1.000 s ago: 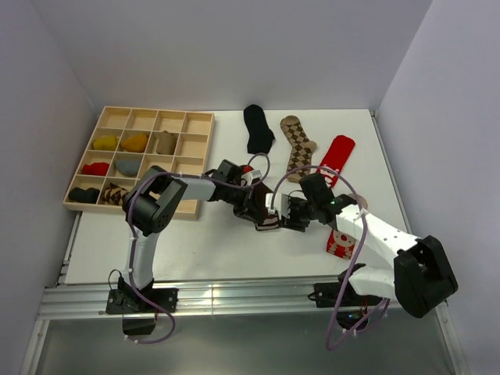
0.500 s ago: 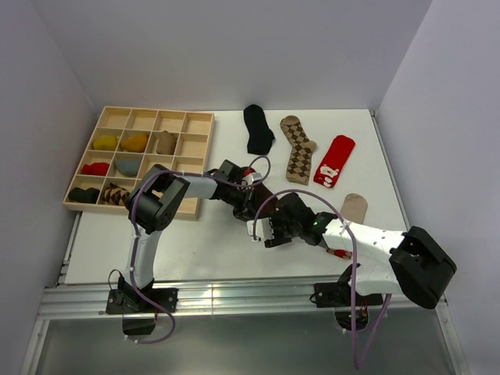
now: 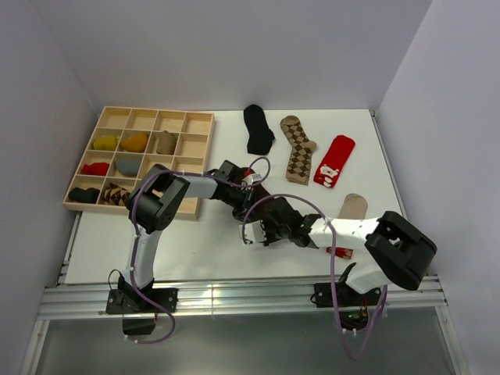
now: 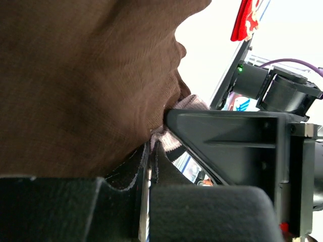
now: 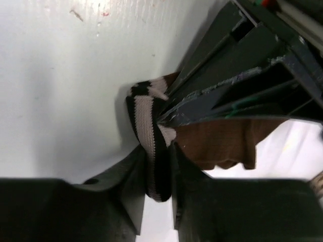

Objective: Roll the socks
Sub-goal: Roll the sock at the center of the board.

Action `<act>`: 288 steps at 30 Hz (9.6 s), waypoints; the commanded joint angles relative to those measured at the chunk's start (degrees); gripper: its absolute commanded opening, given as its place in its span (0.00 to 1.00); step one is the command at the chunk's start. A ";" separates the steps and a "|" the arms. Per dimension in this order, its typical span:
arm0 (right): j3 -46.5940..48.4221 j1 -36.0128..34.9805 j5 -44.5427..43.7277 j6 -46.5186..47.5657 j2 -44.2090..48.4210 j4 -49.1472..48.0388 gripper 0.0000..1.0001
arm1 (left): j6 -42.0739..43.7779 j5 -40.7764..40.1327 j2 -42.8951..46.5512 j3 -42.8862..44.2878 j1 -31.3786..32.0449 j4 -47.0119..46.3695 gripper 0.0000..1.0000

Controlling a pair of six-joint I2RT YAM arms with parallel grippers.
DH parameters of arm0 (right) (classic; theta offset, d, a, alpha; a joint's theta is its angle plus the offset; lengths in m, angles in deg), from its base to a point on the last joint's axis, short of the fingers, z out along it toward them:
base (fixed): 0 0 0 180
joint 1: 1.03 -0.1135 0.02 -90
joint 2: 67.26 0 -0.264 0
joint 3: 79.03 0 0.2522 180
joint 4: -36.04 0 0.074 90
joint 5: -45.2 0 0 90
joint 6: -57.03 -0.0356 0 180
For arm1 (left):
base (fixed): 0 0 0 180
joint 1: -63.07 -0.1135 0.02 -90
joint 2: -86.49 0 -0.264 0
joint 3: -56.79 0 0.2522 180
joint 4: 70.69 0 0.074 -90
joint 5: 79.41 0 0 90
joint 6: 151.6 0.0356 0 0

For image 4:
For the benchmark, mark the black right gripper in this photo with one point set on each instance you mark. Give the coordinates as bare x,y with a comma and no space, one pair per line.
261,138

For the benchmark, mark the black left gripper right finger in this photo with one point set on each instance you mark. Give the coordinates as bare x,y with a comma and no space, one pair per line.
182,211

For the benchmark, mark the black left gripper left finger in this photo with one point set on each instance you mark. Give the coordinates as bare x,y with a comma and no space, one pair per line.
78,209

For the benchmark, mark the dark brown striped sock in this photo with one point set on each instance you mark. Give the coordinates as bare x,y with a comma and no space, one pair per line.
85,83

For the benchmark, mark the aluminium frame rail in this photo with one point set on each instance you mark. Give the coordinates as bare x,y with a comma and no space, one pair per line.
225,85

